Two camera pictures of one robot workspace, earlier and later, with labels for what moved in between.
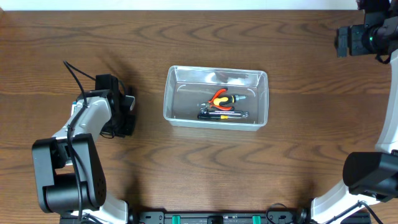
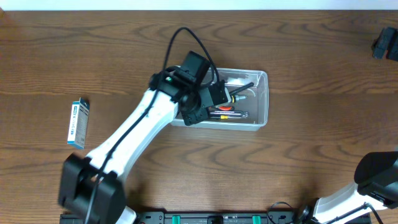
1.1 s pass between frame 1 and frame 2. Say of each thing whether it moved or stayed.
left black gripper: moved
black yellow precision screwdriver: stayed
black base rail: stayed
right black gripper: moved
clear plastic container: stayed
